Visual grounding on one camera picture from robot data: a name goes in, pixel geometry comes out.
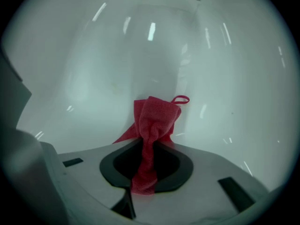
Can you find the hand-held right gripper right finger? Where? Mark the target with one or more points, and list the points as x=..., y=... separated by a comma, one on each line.
x=206, y=172

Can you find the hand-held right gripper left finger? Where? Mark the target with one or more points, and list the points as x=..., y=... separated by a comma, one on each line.
x=89, y=172

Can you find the red cloth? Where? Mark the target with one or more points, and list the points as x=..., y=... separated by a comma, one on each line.
x=154, y=123

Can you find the white bathtub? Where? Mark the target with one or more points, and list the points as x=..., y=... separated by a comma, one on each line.
x=105, y=67

